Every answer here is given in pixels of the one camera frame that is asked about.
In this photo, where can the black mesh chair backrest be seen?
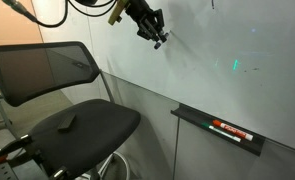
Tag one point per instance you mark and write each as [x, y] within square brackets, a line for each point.
[40, 70]

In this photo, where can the thin green capped marker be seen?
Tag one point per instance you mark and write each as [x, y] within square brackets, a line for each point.
[223, 133]

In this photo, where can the black tray with two markers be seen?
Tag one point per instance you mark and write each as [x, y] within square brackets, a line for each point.
[200, 116]

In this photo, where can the black mesh office chair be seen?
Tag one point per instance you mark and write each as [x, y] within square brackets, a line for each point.
[2, 113]

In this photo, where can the black chair seat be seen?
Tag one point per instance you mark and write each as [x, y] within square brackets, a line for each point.
[93, 133]

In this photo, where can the white marker with dark cap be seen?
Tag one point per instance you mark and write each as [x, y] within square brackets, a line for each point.
[157, 45]

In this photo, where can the wide whiteboard panel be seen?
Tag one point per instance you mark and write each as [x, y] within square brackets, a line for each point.
[220, 50]

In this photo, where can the tan wrist camera mount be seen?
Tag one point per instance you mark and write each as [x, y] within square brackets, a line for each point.
[116, 11]

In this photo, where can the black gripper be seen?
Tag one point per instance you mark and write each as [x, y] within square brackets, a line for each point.
[142, 11]

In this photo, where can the black whiteboard eraser block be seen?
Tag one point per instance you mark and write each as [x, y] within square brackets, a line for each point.
[67, 121]

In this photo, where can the red capped whiteboard marker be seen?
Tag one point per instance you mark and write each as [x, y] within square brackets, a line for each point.
[233, 130]

